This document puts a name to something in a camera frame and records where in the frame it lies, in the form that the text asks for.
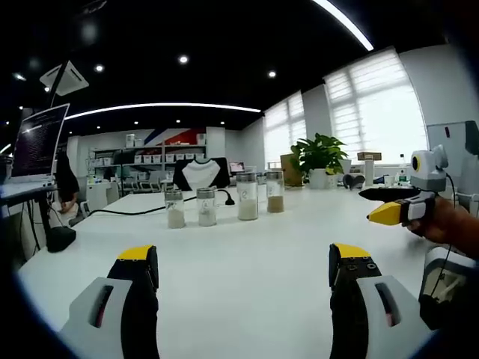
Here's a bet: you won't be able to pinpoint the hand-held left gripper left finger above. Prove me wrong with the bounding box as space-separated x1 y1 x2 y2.
59 245 160 359

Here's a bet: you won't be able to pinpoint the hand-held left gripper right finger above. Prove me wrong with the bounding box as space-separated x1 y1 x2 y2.
329 242 432 359

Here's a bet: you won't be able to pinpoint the tall seasoning bottle brown powder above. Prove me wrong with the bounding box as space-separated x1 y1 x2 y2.
265 171 286 214

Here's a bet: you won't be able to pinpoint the short seasoning bottle beige powder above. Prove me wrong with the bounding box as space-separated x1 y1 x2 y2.
165 189 187 230

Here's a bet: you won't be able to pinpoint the tall seasoning bottle white grains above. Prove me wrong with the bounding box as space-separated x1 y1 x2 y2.
236 171 260 221

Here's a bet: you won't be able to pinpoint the short seasoning bottle white powder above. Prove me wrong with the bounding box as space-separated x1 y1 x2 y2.
195 186 219 227

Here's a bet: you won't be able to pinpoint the person's right hand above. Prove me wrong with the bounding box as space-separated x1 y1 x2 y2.
402 196 460 244

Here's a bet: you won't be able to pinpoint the white cylinder with box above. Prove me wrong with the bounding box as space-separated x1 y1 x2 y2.
356 151 383 187

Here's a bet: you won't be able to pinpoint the white grey worn device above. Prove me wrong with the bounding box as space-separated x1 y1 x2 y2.
418 245 479 331

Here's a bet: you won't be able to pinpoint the black stand with base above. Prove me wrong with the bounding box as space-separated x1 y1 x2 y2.
31 196 77 254

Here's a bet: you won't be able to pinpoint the green potted plant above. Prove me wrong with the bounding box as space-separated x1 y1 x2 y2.
289 132 350 190

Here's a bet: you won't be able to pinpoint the white window blinds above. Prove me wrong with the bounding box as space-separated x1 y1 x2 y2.
262 47 430 165

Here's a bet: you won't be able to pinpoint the brown cardboard box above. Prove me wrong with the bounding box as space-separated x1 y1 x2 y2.
280 153 305 187

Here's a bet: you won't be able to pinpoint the raised grey side desk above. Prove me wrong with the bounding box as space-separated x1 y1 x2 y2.
0 179 59 207

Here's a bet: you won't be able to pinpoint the storage shelf with boxes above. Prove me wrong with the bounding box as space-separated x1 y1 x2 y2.
86 132 209 182

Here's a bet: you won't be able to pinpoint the white garment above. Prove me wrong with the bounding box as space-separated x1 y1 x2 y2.
181 157 222 189

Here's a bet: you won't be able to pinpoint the ceiling air conditioner unit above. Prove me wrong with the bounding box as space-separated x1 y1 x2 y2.
38 61 91 96

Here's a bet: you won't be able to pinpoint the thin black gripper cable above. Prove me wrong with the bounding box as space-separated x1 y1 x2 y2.
444 172 458 212

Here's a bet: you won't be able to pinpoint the black cable with plug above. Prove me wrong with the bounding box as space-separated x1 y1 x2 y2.
88 188 237 218

